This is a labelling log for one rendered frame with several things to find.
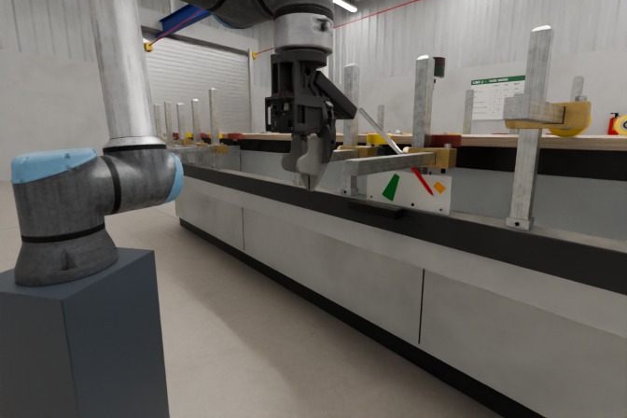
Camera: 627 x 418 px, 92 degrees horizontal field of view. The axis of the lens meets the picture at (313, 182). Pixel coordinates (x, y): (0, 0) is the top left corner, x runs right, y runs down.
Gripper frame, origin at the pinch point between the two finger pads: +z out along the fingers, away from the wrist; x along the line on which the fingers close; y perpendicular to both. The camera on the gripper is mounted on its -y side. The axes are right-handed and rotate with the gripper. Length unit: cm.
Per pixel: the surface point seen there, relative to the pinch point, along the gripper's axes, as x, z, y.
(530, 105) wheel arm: 26.9, -12.0, -13.7
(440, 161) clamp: 4.2, -0.9, -42.2
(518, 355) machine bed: 23, 57, -64
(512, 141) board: 16, -6, -59
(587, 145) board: 31, -6, -59
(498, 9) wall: -181, -267, -747
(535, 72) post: 22, -21, -43
